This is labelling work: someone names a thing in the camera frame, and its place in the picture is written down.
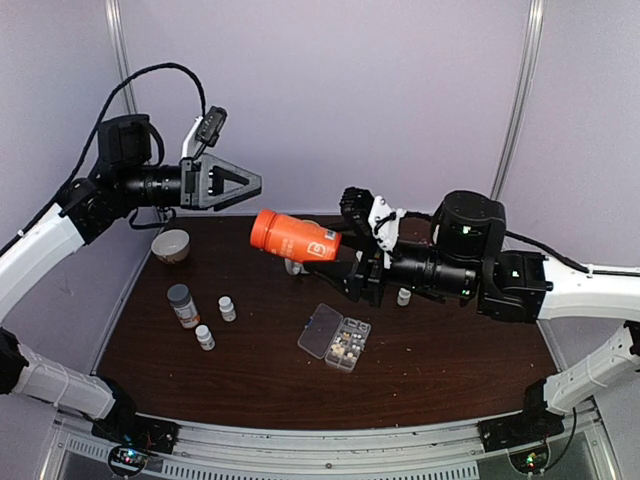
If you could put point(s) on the yellow-lined patterned mug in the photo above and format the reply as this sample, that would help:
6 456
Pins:
294 268

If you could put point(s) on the grey-capped orange label bottle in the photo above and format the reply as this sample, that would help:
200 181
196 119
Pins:
181 300

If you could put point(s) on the orange pill bottle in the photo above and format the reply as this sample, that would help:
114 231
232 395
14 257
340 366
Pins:
294 239

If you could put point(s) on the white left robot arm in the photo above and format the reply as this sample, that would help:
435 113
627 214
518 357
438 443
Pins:
79 214

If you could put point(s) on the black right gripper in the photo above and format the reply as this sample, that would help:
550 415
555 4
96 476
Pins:
371 260

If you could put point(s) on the aluminium frame post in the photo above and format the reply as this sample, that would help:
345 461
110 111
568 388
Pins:
532 40
116 34

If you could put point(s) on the white ceramic bowl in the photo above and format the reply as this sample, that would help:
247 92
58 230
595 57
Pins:
171 246

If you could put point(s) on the white pills in organizer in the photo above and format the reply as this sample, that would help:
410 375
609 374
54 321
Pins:
342 352

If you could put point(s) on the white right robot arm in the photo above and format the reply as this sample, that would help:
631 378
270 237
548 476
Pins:
464 259

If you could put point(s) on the aluminium frame post right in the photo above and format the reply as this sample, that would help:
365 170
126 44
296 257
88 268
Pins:
532 40

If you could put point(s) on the aluminium frame post left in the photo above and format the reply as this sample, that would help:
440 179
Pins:
116 34

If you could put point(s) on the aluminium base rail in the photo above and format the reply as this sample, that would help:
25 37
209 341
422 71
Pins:
450 450

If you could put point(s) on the clear plastic pill organizer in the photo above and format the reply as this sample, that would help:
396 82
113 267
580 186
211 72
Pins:
327 326

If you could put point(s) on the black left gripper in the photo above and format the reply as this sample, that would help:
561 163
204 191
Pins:
201 183

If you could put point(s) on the small white pill bottle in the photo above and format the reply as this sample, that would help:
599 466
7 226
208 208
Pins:
205 337

